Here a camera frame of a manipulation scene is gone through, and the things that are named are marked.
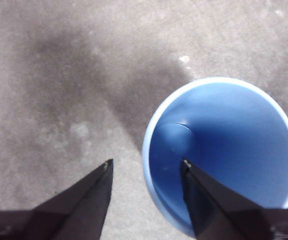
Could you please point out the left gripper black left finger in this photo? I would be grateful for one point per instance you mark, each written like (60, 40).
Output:
(71, 215)

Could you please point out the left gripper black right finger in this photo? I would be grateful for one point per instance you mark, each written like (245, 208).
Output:
(224, 215)

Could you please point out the blue ribbed plastic cup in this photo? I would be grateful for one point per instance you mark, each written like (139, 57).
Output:
(234, 137)

